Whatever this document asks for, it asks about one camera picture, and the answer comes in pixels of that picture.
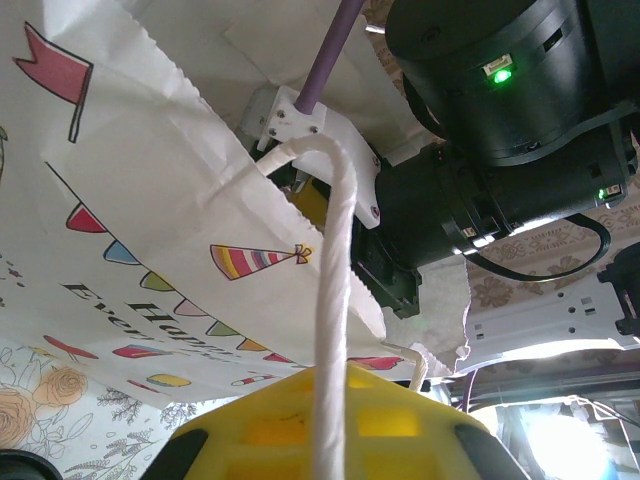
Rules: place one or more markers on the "white printed paper gift bag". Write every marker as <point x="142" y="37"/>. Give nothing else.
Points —
<point x="150" y="175"/>

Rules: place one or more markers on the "black plastic cup lid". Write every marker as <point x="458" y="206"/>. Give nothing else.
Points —
<point x="20" y="467"/>

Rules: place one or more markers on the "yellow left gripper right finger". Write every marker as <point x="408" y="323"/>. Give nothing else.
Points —
<point x="400" y="440"/>

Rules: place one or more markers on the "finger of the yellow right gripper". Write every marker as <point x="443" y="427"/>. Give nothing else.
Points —
<point x="312" y="210"/>

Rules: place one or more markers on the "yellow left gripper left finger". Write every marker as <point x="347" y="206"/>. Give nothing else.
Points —
<point x="260" y="440"/>

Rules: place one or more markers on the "white paper napkin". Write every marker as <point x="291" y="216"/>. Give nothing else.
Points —
<point x="440" y="310"/>

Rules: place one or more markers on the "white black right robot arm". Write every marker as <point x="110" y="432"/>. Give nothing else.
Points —
<point x="550" y="320"/>

